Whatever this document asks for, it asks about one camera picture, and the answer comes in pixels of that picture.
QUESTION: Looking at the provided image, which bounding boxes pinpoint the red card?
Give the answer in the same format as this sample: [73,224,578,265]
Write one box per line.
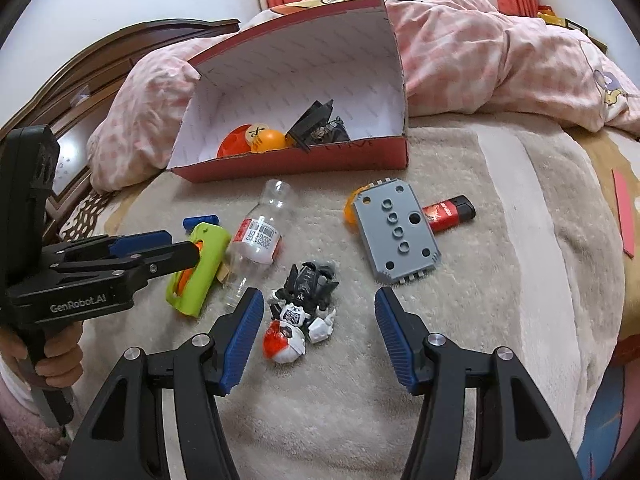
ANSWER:
[611,167,637,258]

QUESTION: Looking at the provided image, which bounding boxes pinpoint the beige fleece blanket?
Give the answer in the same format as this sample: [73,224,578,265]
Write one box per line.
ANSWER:
[82,125,631,480]

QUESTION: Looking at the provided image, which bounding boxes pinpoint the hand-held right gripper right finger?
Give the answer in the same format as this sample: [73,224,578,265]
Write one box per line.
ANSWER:
[374,286,583,480]

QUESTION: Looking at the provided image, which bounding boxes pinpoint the grey building plate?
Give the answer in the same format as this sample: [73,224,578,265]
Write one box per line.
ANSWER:
[352,177,442,287]

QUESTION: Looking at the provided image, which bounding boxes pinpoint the yellow box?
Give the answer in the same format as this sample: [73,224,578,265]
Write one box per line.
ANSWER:
[536,5,566,26]

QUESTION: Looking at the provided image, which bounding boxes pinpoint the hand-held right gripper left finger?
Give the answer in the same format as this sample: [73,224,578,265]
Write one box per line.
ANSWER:
[60,287,265,480]

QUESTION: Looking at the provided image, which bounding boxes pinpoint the red cardboard box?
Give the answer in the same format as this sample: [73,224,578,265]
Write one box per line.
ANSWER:
[166,0,411,186]

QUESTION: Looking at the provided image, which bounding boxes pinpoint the person's left hand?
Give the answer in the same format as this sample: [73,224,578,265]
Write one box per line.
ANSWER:
[0,320,85,393]

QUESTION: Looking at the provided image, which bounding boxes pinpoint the orange plastic disc toy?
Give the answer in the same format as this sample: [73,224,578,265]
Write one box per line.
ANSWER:
[216,124,251,158]

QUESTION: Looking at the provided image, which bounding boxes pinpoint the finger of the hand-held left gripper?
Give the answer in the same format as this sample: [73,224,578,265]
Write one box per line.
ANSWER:
[42,230,173,266]
[65,241,201,281]

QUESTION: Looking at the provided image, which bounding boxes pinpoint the pink checked quilt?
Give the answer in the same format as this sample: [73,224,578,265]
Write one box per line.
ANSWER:
[85,0,640,193]

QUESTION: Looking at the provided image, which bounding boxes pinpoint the black plastic toy piece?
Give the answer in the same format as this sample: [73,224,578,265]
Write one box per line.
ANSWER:
[286,100,335,153]

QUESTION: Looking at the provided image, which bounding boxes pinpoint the green toy gun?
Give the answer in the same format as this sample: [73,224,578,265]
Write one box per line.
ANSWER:
[166,222,232,318]

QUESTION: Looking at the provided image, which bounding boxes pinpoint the orange plastic piece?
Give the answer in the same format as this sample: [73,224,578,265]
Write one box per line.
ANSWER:
[344,187,368,231]

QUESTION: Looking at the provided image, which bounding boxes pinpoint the brown dotted pillow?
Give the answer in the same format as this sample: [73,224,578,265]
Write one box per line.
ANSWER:
[59,190,121,241]

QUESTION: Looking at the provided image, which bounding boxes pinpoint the tan bed sheet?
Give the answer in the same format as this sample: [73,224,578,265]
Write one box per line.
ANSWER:
[585,127,640,361]

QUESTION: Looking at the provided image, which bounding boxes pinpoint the blue plastic piece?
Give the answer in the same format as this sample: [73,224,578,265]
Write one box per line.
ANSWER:
[183,214,221,232]

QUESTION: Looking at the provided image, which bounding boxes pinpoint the red lighter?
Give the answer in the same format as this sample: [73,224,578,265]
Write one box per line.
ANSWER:
[422,195,476,235]

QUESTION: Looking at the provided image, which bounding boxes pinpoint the white red robot toy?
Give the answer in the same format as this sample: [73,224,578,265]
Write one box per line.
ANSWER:
[263,261,338,365]

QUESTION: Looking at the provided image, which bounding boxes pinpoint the clear plastic bottle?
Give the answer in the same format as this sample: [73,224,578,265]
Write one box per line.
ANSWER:
[220,179,293,311]

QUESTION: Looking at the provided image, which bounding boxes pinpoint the orange ball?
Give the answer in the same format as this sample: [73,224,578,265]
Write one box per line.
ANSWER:
[250,130,288,155]

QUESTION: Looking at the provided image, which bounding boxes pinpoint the round wooden chess piece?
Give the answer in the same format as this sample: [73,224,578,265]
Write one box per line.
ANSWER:
[245,122,271,153]

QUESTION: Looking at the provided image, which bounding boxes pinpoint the dark wooden headboard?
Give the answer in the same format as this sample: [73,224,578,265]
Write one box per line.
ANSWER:
[0,19,242,241]

